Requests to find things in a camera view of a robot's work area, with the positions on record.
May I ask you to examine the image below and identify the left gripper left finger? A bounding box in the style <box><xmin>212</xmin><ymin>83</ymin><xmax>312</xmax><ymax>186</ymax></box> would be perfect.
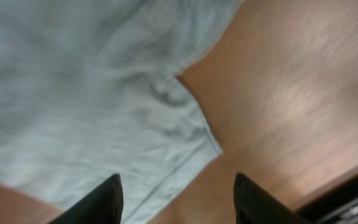
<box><xmin>49</xmin><ymin>174</ymin><xmax>124</xmax><ymax>224</ymax></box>

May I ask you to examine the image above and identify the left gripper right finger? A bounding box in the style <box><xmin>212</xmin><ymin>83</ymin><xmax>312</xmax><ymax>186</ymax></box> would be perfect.
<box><xmin>233</xmin><ymin>172</ymin><xmax>309</xmax><ymax>224</ymax></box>

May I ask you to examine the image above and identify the light blue t-shirt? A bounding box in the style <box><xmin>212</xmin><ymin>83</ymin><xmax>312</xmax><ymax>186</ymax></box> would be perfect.
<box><xmin>0</xmin><ymin>0</ymin><xmax>240</xmax><ymax>223</ymax></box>

